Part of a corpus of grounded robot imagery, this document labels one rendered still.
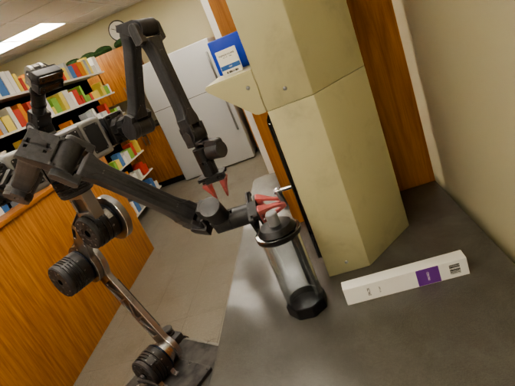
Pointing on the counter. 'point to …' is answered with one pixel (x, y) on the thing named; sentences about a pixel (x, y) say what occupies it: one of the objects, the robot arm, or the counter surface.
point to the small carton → (229, 60)
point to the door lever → (282, 194)
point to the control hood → (239, 90)
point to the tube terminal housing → (325, 124)
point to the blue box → (227, 47)
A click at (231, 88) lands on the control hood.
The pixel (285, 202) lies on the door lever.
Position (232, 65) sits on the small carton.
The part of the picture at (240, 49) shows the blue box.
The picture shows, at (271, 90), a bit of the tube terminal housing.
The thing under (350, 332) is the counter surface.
